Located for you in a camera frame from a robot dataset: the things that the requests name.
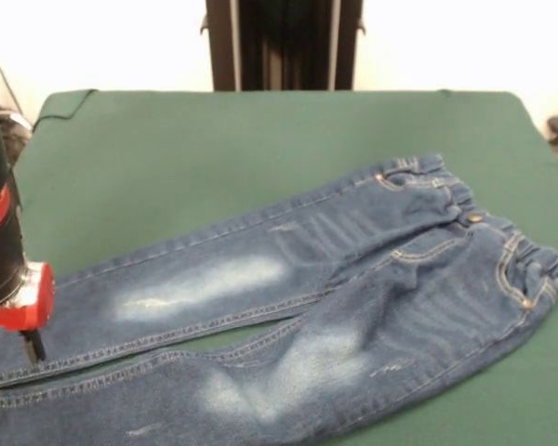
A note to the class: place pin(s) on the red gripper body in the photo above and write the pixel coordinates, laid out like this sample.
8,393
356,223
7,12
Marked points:
23,302

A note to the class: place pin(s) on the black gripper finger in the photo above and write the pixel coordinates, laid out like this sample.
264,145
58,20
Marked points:
34,346

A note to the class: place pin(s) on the blue denim jeans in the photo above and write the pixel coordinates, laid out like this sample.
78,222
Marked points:
307,302

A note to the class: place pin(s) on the dark green table cloth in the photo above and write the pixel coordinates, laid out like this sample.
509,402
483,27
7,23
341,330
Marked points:
214,162

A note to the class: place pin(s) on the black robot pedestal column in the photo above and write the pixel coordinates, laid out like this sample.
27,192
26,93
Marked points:
223,46

